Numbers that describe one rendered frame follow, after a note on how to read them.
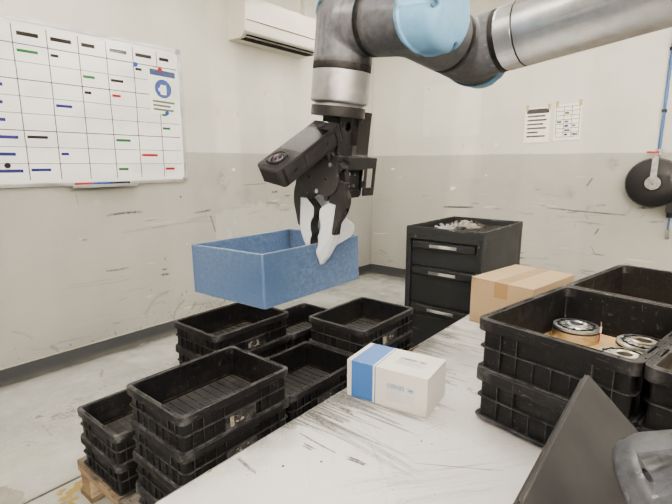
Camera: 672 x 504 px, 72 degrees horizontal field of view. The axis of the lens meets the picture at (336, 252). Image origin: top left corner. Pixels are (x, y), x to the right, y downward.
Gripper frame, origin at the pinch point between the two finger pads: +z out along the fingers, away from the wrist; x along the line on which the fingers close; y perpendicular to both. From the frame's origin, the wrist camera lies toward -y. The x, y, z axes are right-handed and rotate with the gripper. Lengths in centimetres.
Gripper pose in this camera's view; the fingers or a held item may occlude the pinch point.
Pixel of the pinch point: (315, 255)
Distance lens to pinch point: 64.0
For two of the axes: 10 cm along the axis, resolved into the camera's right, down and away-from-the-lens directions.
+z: -0.9, 9.6, 2.6
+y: 6.5, -1.4, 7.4
